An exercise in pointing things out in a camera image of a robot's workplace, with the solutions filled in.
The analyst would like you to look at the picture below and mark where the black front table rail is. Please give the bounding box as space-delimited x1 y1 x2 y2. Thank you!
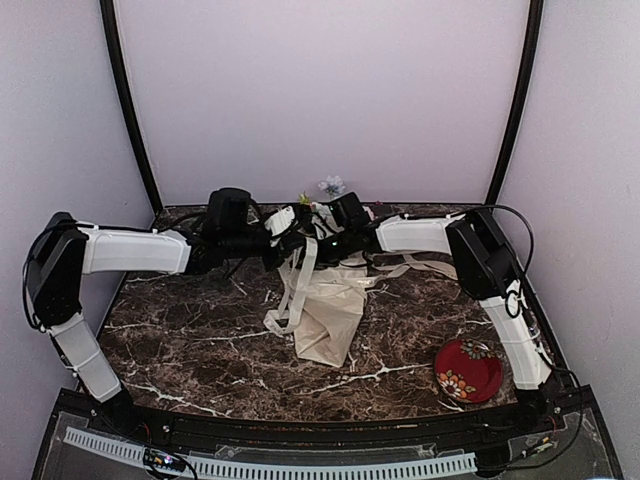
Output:
59 389 596 454

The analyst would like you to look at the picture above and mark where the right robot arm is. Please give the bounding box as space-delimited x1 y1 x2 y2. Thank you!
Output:
314 193 551 391

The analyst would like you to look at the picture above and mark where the white printed ribbon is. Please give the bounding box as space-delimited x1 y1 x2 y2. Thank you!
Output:
264 216 458 351

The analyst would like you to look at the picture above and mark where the white slotted cable duct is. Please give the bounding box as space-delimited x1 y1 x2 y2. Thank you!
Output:
62 427 477 479

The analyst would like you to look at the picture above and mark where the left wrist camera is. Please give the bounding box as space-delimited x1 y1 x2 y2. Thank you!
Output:
264 206 298 247

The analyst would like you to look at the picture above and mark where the red floral plate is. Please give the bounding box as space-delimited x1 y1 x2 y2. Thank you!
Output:
434 339 504 404

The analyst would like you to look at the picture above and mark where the blue fake flower stem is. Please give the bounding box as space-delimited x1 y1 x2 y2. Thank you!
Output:
318 176 346 198

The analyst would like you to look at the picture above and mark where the beige wrapping paper sheet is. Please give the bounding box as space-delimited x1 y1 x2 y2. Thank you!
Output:
265 266 369 368

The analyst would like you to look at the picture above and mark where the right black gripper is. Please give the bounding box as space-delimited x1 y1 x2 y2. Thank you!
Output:
291 228 356 270

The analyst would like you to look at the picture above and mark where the right black frame post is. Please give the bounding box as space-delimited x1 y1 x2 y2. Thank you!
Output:
484 0 545 205

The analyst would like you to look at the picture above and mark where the left black frame post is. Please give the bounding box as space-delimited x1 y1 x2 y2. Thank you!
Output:
99 0 164 215

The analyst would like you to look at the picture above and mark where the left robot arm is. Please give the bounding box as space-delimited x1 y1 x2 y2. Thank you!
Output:
22 188 291 436

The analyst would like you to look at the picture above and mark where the black frame post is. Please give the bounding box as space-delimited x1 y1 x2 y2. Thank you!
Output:
484 0 545 205
99 0 164 215

